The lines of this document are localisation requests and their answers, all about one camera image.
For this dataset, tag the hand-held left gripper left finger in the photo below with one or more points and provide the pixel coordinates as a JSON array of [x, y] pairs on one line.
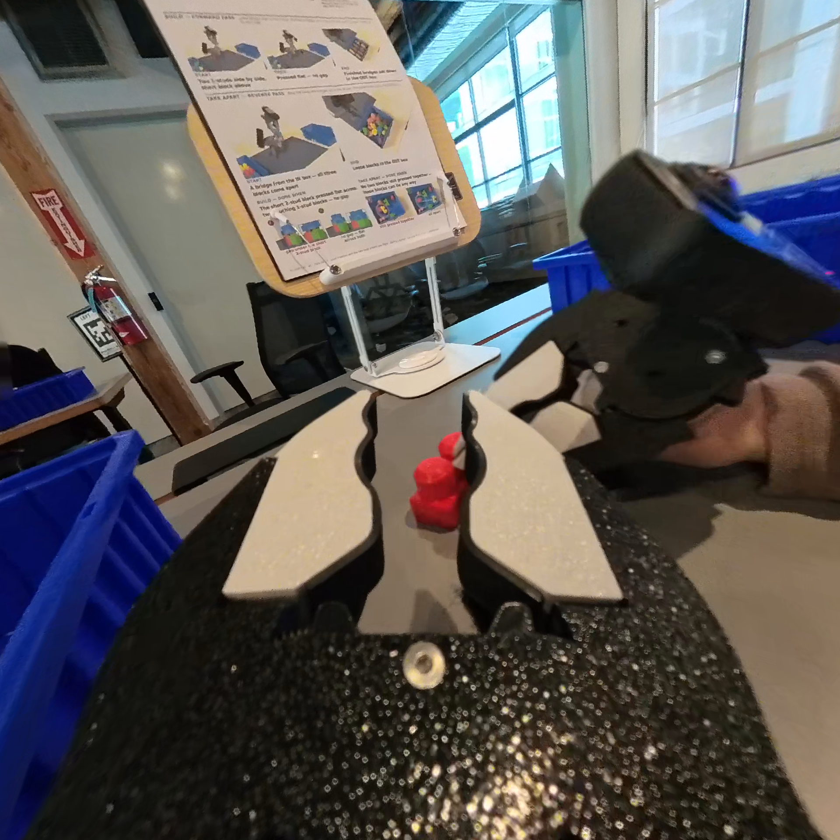
[[308, 512]]

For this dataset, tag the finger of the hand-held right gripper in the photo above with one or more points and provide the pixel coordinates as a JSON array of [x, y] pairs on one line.
[[535, 371], [571, 426]]

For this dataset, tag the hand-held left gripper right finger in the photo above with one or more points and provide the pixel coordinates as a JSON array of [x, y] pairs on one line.
[[544, 518]]

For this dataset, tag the blue plastic bin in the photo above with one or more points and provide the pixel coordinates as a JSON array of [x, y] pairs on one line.
[[571, 282], [46, 400], [65, 590]]

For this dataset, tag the red two-stud block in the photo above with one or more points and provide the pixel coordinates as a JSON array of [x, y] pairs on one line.
[[436, 492]]

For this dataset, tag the person's right forearm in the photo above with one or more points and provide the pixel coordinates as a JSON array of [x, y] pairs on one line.
[[807, 433]]

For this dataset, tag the person's right hand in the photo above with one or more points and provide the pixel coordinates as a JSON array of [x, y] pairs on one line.
[[728, 433]]

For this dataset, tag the document stand with white base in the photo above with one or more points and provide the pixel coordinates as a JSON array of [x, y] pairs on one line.
[[446, 367]]

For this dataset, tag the window with blinds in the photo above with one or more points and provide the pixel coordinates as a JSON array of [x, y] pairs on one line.
[[695, 65]]

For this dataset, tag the black office chair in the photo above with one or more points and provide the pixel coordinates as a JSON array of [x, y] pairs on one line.
[[289, 328]]

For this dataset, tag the black binder clip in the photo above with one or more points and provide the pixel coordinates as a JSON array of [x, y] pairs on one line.
[[451, 189]]

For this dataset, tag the multi-pane glass window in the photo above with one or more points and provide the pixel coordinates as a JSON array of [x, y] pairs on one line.
[[499, 98]]

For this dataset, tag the small wooden table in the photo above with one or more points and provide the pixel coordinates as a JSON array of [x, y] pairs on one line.
[[79, 400]]

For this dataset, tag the red fire extinguisher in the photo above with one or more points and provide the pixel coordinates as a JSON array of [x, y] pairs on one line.
[[124, 315]]

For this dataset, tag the square marker sign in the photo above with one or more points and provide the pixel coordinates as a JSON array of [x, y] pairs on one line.
[[98, 334]]

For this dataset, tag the white door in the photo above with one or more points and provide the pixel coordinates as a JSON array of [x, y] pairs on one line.
[[164, 229]]

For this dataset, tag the printed instruction sheet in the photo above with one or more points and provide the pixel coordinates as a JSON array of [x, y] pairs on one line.
[[295, 131]]

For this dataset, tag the red arrow sign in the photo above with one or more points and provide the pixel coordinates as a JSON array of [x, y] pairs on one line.
[[59, 223]]

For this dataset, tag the ceiling vent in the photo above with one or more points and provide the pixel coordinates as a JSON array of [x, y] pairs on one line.
[[59, 33]]

